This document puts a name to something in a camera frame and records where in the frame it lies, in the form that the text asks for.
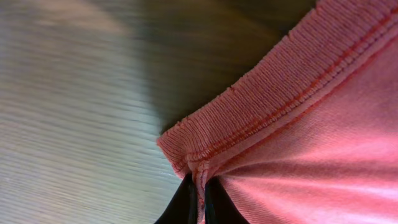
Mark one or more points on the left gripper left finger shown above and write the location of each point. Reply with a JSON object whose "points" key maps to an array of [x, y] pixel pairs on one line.
{"points": [[183, 207]]}

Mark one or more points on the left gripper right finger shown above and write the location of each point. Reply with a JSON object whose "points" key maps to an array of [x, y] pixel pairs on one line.
{"points": [[219, 208]]}

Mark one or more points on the red t-shirt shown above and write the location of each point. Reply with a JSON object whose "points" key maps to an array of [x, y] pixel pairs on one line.
{"points": [[309, 135]]}

